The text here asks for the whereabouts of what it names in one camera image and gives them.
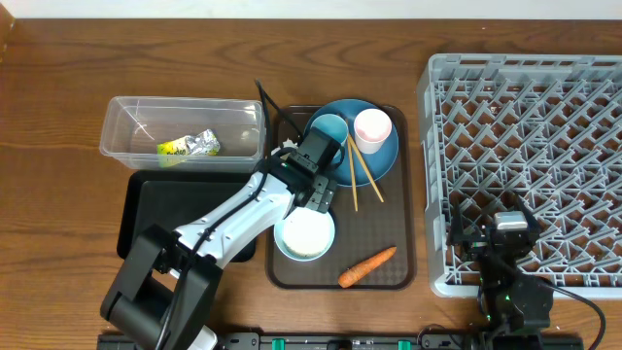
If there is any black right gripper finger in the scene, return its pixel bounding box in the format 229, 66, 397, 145
447, 200, 467, 246
514, 193, 542, 233

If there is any light blue rice bowl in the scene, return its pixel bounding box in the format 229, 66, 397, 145
273, 207, 336, 262

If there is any yellow green snack wrapper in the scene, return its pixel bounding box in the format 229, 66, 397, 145
156, 129, 221, 167

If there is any white paper napkin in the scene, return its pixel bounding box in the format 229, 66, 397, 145
281, 139, 298, 150

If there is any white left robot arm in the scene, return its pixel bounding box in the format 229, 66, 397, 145
100, 146, 337, 349

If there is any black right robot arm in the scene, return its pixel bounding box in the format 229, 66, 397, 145
447, 196, 553, 350

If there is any grey dishwasher rack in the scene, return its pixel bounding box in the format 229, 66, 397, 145
416, 53, 621, 299

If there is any dark blue plate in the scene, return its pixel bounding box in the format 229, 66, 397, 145
303, 99, 399, 187

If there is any light blue cup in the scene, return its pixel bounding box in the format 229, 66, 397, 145
310, 114, 349, 166

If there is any brown serving tray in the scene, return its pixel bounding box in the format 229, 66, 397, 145
266, 105, 416, 290

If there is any pink cup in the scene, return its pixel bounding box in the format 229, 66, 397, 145
354, 109, 393, 155

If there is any orange carrot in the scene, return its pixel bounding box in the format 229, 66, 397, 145
338, 246, 397, 289

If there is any black plastic tray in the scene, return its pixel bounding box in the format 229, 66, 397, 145
117, 170, 250, 259

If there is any clear plastic bin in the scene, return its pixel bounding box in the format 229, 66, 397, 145
99, 96, 266, 173

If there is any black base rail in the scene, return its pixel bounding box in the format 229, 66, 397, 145
96, 332, 584, 350

